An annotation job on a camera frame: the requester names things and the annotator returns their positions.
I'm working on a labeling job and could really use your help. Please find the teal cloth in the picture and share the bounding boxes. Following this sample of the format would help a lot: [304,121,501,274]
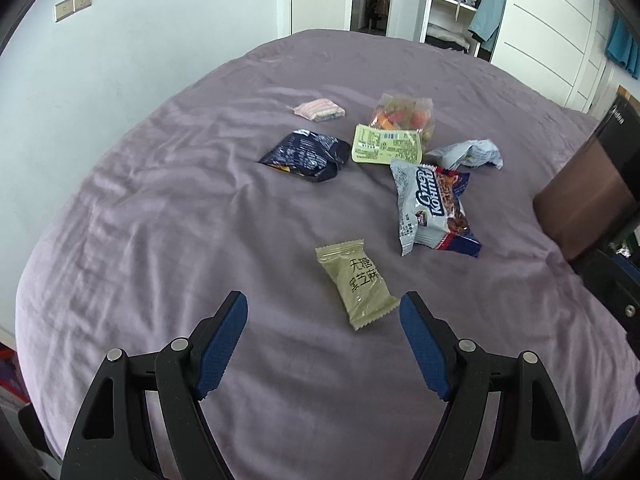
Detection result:
[605,15,640,81]

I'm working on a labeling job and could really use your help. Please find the grey and blue cookie packet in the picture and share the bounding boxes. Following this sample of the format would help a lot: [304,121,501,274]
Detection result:
[390,158,483,258]

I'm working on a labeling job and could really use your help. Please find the hanging light blue garment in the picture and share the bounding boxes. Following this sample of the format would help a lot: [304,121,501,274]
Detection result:
[467,0,513,54]

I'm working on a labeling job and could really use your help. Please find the folded white bedding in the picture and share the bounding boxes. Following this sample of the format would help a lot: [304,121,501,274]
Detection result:
[425,22,473,53]

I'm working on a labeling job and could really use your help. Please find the clear bag of colourful candy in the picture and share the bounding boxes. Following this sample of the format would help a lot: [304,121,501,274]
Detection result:
[351,92,437,165]

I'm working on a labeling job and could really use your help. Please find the olive green snack packet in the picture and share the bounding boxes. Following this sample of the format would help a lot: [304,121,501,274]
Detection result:
[315,238,401,332]

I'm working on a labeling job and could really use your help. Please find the white wardrobe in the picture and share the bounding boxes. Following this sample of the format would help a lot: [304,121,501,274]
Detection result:
[390,0,617,111]

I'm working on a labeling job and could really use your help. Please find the crumpled pale blue wrapper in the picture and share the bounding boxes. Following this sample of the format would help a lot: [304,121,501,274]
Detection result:
[425,139,504,172]

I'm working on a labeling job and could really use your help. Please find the dark blue snack bag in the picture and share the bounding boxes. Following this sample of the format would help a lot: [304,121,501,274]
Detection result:
[257,130,352,183]

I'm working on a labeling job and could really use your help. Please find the pink striped wafer packet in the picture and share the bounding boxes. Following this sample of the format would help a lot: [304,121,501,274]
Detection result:
[287,99,347,124]

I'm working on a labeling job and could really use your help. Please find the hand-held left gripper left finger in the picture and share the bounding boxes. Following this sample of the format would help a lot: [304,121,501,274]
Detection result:
[60,290,249,480]

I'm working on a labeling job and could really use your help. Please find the black appliance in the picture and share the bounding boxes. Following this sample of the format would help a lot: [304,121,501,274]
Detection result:
[592,86,640,176]

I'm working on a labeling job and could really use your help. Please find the purple bed sheet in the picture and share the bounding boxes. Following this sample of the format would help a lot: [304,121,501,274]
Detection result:
[15,29,628,480]

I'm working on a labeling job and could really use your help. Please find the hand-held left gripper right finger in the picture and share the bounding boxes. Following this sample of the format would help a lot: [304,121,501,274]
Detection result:
[399,291,585,480]

